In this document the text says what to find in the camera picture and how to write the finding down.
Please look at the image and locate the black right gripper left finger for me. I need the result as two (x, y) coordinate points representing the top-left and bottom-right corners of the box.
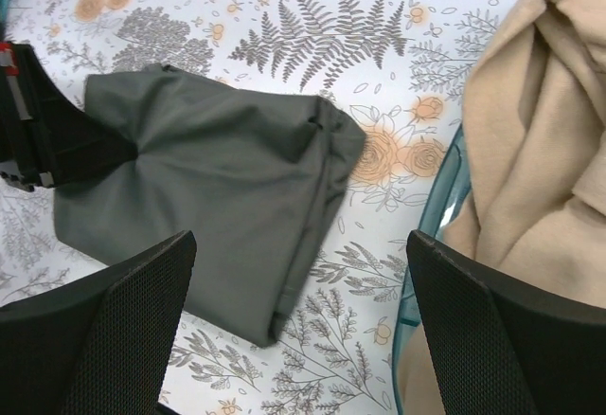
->
(1, 231), (197, 414)

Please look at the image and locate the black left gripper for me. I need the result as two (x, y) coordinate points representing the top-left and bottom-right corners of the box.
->
(1, 42), (137, 192)

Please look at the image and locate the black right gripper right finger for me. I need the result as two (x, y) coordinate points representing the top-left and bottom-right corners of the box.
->
(406, 230), (605, 414)

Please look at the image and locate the grey t shirt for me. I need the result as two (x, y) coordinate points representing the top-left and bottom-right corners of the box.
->
(54, 65), (365, 347)

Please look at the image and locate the beige t shirt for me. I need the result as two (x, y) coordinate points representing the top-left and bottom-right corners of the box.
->
(398, 0), (605, 414)

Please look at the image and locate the teal plastic basket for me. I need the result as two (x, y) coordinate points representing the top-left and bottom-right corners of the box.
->
(392, 125), (471, 414)

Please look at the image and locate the floral patterned table mat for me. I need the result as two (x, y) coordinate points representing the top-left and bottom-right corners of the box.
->
(6, 0), (516, 414)

